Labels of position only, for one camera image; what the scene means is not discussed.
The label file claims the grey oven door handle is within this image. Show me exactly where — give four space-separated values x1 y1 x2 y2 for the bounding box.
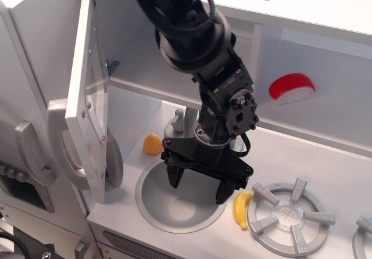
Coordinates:
74 242 87 259

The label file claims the yellow toy shell pasta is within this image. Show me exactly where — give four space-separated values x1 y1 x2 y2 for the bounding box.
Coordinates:
142 134 163 156

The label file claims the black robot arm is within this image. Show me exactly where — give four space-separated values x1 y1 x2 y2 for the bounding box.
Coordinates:
137 0 259 204

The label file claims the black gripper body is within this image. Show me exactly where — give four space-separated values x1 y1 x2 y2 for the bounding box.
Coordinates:
161 138 253 190

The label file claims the white microwave door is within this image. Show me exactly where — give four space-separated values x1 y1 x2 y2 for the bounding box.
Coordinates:
47 0 109 203

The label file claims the red white toy sushi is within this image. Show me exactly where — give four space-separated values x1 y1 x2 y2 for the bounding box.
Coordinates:
269 73 316 105

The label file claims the grey stove burner grate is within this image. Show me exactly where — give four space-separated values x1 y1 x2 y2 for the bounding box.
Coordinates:
247 178 336 258

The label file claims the yellow toy banana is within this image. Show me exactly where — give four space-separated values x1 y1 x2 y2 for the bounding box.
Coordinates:
232 191 253 231

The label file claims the grey toy telephone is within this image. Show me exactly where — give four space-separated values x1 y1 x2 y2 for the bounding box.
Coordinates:
105 129 123 192

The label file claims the grey ice dispenser panel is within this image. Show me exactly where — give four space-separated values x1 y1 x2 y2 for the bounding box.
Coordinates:
1 162 55 213

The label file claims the white toy kitchen cabinet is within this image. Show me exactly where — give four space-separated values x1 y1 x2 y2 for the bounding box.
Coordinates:
1 0 371 258

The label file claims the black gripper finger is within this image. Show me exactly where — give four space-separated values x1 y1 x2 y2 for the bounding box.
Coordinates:
167 161 192 189
216 181 235 204

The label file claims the grey fridge door handle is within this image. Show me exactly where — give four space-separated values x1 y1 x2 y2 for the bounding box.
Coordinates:
15 120 56 186

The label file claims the grey round sink basin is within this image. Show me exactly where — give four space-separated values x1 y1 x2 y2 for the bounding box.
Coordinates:
135 160 226 234

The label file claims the grey toy faucet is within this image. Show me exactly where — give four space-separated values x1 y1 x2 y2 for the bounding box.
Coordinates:
163 107 199 138

